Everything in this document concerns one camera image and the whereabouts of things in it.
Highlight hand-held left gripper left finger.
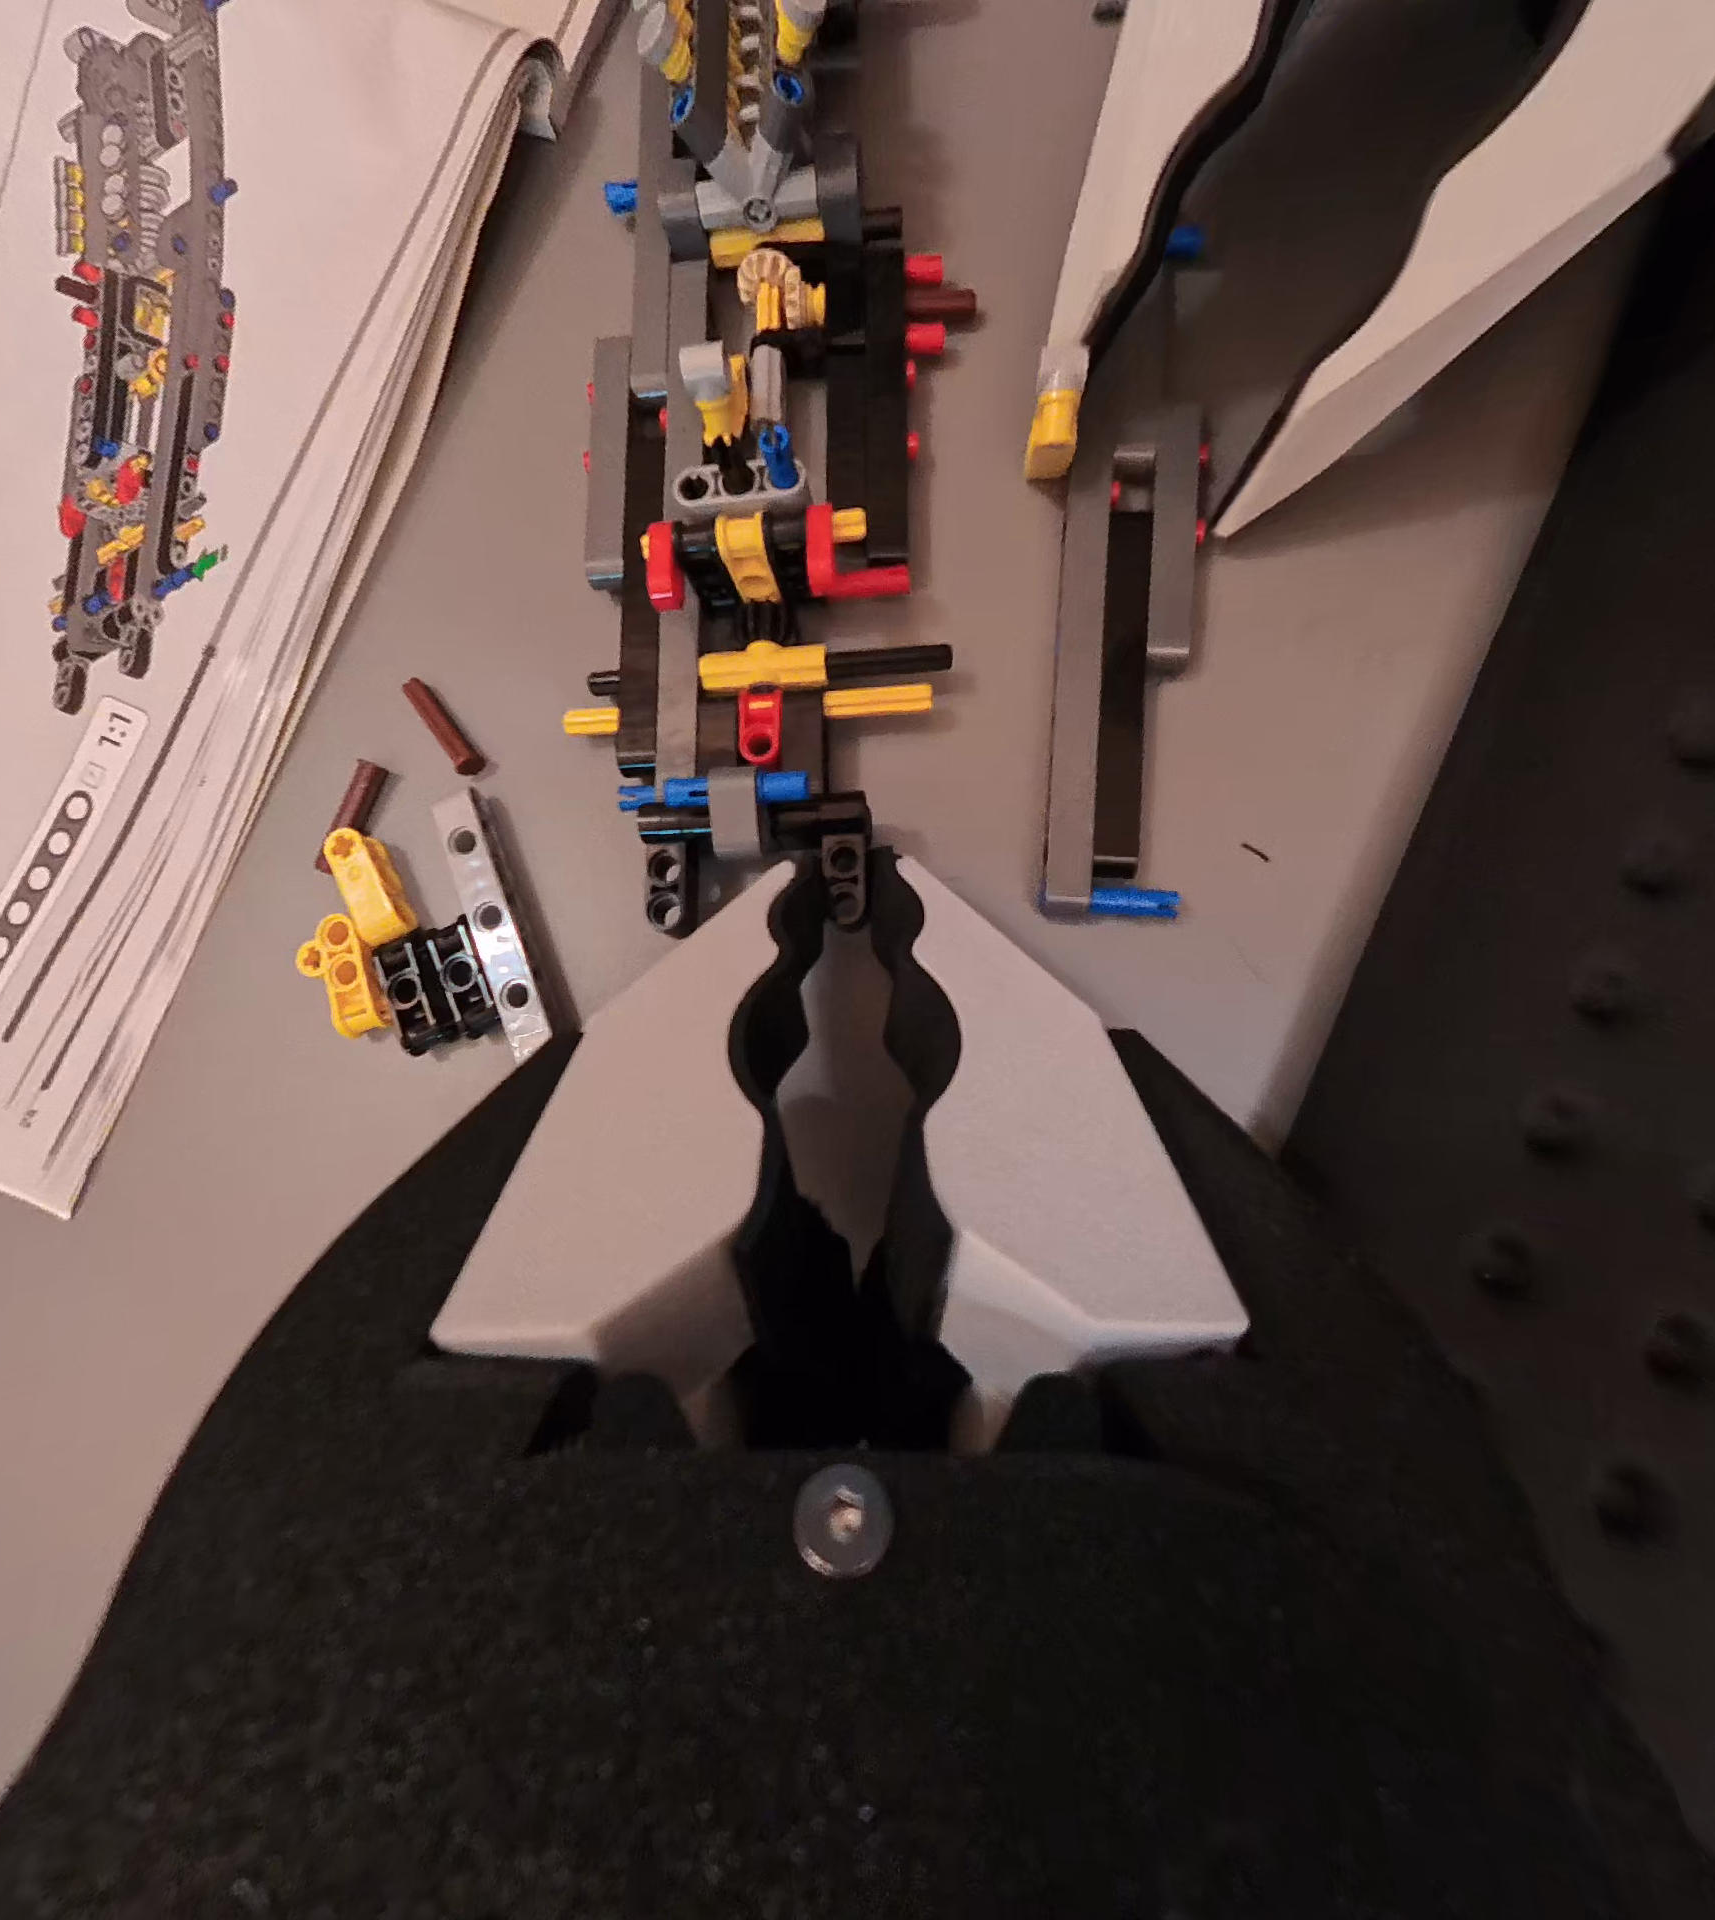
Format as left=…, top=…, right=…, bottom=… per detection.
left=429, top=854, right=817, bottom=1373

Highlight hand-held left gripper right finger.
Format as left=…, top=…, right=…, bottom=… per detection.
left=871, top=846, right=1251, bottom=1397

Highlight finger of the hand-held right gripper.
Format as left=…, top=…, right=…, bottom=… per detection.
left=1041, top=0, right=1309, bottom=360
left=1211, top=0, right=1715, bottom=540

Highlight yellow connector with grey pin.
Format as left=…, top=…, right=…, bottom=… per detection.
left=1021, top=344, right=1093, bottom=485

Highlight long dark grey lego beam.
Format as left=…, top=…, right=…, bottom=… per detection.
left=1039, top=224, right=1215, bottom=919

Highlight instruction booklet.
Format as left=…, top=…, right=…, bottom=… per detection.
left=0, top=0, right=621, bottom=1219

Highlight black lego connector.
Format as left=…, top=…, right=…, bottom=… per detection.
left=371, top=919, right=487, bottom=1055

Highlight white lego beam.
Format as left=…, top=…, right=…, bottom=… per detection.
left=431, top=788, right=559, bottom=1065

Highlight brown lego axle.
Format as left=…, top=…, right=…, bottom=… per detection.
left=401, top=676, right=487, bottom=779
left=315, top=758, right=391, bottom=873

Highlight lego car chassis assembly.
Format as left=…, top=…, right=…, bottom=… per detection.
left=561, top=0, right=981, bottom=941

